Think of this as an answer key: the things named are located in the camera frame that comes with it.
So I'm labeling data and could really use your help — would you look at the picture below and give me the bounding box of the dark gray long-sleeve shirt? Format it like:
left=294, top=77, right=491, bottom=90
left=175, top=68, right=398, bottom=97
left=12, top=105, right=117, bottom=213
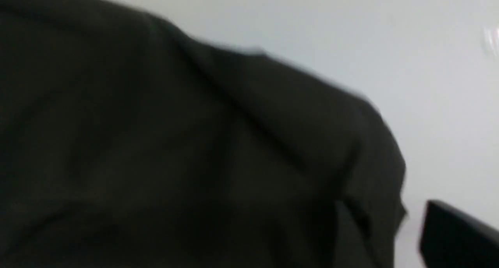
left=0, top=0, right=406, bottom=268

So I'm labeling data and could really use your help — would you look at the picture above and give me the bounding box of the black right gripper finger own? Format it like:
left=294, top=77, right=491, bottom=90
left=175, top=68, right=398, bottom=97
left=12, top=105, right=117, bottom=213
left=419, top=199, right=499, bottom=268

